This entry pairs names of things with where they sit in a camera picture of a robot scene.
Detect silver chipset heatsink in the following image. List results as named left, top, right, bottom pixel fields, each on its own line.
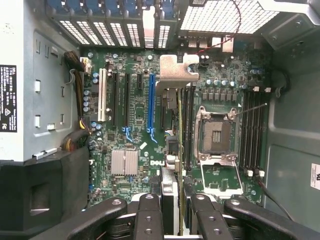
left=111, top=149, right=139, bottom=176

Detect black plastic fan shroud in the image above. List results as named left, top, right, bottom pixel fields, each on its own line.
left=0, top=147, right=91, bottom=235

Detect green motherboard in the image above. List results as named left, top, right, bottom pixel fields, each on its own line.
left=79, top=47, right=272, bottom=211

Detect black RAM slot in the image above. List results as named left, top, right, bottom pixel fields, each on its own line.
left=241, top=86, right=248, bottom=177
left=191, top=84, right=197, bottom=173
left=184, top=84, right=189, bottom=173
left=187, top=84, right=193, bottom=173
left=247, top=86, right=254, bottom=177
left=181, top=84, right=186, bottom=173

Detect CPU socket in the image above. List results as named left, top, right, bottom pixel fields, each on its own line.
left=194, top=106, right=240, bottom=163

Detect silver socket locking lever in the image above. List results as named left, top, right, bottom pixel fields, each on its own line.
left=237, top=102, right=269, bottom=116

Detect white expansion slot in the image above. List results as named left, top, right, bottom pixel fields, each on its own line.
left=98, top=67, right=108, bottom=123

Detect blue expansion slot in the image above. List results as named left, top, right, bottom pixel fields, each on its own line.
left=147, top=73, right=159, bottom=143

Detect open black PC case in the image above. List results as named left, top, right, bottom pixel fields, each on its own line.
left=0, top=0, right=320, bottom=240

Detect grey power supply unit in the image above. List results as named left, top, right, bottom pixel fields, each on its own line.
left=0, top=0, right=82, bottom=163

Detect thick black wire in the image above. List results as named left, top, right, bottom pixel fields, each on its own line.
left=254, top=172, right=301, bottom=222

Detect black yellow power wires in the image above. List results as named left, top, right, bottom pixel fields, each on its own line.
left=62, top=49, right=90, bottom=152

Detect thin red wire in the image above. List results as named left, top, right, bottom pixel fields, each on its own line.
left=196, top=0, right=243, bottom=55

